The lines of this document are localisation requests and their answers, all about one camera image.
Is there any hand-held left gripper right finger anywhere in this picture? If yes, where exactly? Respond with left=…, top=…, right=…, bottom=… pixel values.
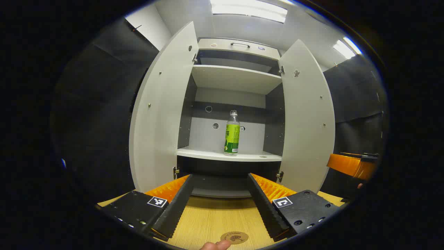
left=247, top=173, right=342, bottom=242

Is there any green label clear bottle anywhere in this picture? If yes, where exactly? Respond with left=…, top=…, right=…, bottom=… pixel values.
left=224, top=110, right=240, bottom=156

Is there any black backdrop cloth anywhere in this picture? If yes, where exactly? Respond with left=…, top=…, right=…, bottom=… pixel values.
left=50, top=17, right=387, bottom=205

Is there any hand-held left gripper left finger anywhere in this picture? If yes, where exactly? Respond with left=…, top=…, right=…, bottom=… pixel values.
left=95, top=174, right=195, bottom=242

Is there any grey cabinet door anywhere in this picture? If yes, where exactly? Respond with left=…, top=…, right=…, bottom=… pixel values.
left=129, top=21, right=199, bottom=193
left=277, top=39, right=336, bottom=194

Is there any round wooden coaster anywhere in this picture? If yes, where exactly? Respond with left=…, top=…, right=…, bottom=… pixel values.
left=221, top=231, right=249, bottom=245

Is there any grey drawer with black handle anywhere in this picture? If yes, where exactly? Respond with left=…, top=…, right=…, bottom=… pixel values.
left=198, top=37, right=281, bottom=60

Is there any large ceiling light panel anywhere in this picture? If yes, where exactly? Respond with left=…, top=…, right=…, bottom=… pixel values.
left=210, top=0, right=288, bottom=24

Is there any narrow ceiling light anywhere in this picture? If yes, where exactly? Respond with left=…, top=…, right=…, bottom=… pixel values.
left=333, top=36, right=363, bottom=59

